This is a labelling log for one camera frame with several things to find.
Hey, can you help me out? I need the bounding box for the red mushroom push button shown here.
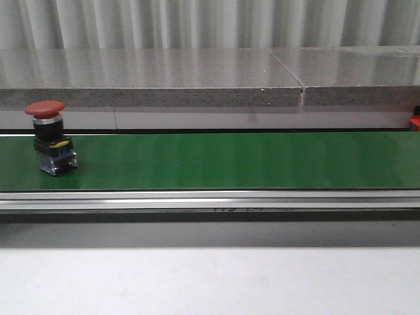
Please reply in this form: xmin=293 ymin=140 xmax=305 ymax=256
xmin=25 ymin=100 xmax=77 ymax=176

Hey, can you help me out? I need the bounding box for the grey stone counter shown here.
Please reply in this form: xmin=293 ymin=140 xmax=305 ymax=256
xmin=1 ymin=46 xmax=419 ymax=131

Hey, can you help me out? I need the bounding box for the green conveyor belt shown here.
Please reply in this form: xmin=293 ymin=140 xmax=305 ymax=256
xmin=1 ymin=131 xmax=419 ymax=191

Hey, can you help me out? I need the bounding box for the red plastic object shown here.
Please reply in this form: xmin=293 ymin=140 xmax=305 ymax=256
xmin=409 ymin=106 xmax=420 ymax=131

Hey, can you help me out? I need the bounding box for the white pleated curtain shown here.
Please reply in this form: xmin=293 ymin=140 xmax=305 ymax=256
xmin=1 ymin=1 xmax=419 ymax=49

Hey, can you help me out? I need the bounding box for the aluminium conveyor frame rail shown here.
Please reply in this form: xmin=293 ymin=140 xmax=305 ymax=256
xmin=1 ymin=189 xmax=419 ymax=222

